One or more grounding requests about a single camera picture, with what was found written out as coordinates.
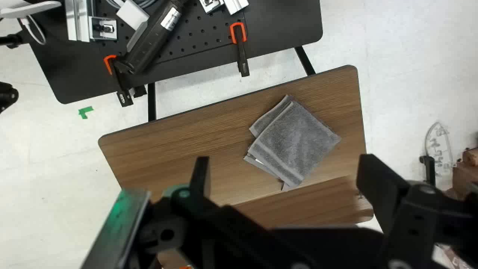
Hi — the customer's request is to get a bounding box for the black perforated table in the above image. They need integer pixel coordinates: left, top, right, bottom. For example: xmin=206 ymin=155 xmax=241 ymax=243
xmin=31 ymin=0 xmax=322 ymax=105

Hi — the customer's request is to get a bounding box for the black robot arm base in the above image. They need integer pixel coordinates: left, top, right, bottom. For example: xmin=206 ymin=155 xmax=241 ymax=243
xmin=123 ymin=0 xmax=189 ymax=74

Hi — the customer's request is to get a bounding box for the orange black clamp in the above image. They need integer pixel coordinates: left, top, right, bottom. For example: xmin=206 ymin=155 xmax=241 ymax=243
xmin=103 ymin=54 xmax=132 ymax=108
xmin=228 ymin=22 xmax=249 ymax=77

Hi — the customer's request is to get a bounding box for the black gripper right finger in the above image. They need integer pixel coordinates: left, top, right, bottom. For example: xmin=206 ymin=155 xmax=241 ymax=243
xmin=356 ymin=155 xmax=478 ymax=269

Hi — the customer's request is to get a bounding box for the wooden desk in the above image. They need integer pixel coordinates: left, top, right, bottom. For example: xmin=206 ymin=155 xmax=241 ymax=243
xmin=98 ymin=66 xmax=364 ymax=205

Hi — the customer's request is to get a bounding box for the green tape mark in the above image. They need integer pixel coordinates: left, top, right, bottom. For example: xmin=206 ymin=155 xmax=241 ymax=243
xmin=77 ymin=107 xmax=94 ymax=120

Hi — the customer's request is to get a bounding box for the grey folded cloth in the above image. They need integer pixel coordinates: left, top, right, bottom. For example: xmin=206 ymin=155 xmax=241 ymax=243
xmin=243 ymin=96 xmax=340 ymax=189

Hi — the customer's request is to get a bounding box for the white cable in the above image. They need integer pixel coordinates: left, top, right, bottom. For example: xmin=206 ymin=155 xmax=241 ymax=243
xmin=16 ymin=14 xmax=47 ymax=48

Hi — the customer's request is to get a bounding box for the silver aluminium bracket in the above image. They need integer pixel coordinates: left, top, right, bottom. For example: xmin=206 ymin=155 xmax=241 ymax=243
xmin=64 ymin=0 xmax=116 ymax=44

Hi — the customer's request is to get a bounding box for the orange black clamp right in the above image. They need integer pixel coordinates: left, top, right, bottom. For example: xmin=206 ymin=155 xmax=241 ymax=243
xmin=228 ymin=22 xmax=249 ymax=77

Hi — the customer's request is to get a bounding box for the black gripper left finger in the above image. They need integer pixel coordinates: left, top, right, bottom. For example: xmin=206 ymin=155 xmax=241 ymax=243
xmin=171 ymin=158 xmax=234 ymax=223

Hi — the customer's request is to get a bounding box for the orange black clamp left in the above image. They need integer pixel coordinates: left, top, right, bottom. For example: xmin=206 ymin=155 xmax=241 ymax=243
xmin=103 ymin=54 xmax=132 ymax=108

